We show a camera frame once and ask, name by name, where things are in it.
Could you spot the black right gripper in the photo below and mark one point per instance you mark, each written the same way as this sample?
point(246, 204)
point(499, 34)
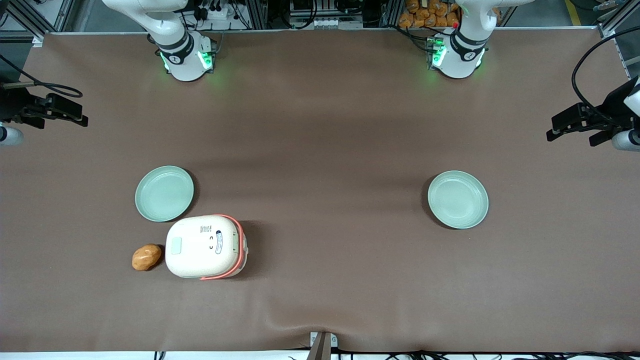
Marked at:
point(15, 106)

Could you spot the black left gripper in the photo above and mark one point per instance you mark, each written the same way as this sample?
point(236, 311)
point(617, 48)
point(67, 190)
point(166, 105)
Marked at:
point(613, 106)

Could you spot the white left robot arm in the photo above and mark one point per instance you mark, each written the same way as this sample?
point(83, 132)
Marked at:
point(457, 62)

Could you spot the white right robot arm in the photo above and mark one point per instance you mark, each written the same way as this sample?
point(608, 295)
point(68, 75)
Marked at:
point(182, 65)

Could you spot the pale green plate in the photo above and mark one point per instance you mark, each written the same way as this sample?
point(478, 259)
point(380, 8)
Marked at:
point(164, 194)
point(458, 199)

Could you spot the brown potato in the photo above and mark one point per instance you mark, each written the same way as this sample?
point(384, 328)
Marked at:
point(146, 257)

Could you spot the white power strip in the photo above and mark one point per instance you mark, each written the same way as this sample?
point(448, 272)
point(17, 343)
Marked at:
point(216, 11)

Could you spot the brown table cover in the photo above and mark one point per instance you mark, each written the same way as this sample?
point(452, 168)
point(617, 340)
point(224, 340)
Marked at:
point(320, 125)

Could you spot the white terminal block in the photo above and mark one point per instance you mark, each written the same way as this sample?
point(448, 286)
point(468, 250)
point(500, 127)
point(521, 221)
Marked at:
point(325, 22)

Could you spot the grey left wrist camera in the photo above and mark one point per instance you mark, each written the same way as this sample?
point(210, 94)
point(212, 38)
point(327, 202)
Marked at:
point(627, 141)

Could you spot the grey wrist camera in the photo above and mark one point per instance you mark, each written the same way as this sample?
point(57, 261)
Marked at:
point(9, 136)
point(627, 141)

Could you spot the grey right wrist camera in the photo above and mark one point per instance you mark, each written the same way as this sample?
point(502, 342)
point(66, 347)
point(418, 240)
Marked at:
point(9, 136)

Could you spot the aluminium frame profile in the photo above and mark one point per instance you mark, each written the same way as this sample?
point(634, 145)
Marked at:
point(30, 22)
point(617, 20)

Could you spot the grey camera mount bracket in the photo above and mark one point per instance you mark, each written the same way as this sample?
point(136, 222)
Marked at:
point(322, 345)

